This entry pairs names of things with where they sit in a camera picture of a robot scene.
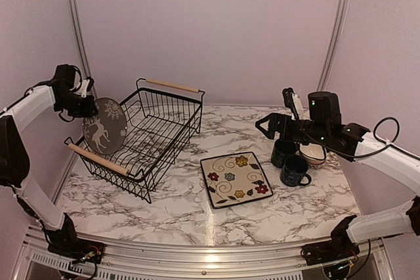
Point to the blue zigzag patterned bowl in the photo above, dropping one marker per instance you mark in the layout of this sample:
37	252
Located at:
315	163

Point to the aluminium corner post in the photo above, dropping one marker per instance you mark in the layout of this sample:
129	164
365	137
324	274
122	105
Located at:
79	40
338	26

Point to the aluminium front rail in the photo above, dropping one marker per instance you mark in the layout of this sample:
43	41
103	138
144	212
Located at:
136	260

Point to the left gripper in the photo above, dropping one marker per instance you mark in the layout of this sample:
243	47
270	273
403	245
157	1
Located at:
88	110

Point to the round grey reindeer plate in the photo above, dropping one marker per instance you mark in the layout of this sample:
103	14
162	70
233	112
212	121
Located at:
106	132

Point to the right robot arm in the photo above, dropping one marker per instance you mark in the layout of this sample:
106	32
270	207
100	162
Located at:
355	143

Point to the beige ceramic bowl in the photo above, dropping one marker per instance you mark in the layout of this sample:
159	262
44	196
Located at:
312	151

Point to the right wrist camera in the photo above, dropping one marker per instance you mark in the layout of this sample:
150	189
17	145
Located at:
293	102

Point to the left aluminium corner post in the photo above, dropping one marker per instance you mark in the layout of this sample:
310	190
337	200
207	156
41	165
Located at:
79	40

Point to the right aluminium corner post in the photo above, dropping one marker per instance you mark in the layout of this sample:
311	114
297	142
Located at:
338	26

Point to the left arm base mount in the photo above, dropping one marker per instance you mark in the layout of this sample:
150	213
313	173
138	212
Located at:
82	251

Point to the black wire dish rack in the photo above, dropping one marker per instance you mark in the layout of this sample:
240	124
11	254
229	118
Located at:
161	119

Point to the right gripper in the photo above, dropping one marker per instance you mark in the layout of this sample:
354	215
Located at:
275	118

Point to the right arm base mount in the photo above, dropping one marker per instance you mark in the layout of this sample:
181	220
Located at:
327	251

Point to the dark blue mug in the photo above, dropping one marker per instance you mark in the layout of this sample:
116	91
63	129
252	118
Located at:
294	172

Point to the square floral ceramic plate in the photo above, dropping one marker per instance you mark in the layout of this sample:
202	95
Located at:
235	179

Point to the dark green mug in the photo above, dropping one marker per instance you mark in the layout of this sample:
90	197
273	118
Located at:
281	150

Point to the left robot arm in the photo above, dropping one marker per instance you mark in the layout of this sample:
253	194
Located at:
15	162

